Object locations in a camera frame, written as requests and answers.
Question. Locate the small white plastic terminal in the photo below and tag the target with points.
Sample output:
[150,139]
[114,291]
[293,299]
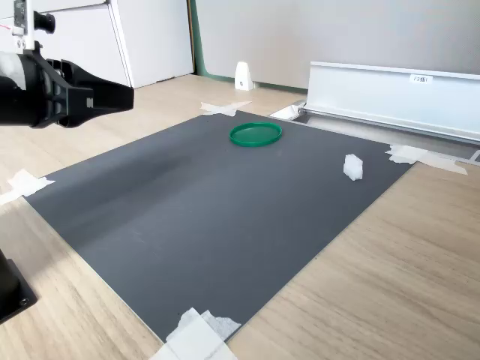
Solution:
[353,167]

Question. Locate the round green lid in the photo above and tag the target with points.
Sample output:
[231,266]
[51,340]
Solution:
[255,135]

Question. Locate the white partition panel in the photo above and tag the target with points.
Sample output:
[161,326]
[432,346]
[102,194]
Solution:
[157,37]

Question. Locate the white tape piece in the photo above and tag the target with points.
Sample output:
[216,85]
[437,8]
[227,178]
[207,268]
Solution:
[224,107]
[416,155]
[198,337]
[24,184]

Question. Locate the green partition edge trim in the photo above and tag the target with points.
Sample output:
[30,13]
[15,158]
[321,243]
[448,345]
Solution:
[198,45]

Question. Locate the dark grey mat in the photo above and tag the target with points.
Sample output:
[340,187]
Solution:
[210,217]

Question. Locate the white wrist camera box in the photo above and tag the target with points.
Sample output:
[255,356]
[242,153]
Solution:
[24,22]

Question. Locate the small white bracket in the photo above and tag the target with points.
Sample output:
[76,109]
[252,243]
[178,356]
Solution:
[243,77]

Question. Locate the silver metal duct base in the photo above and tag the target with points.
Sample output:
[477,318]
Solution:
[288,111]

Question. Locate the small white duct label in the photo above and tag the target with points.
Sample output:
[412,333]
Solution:
[421,78]

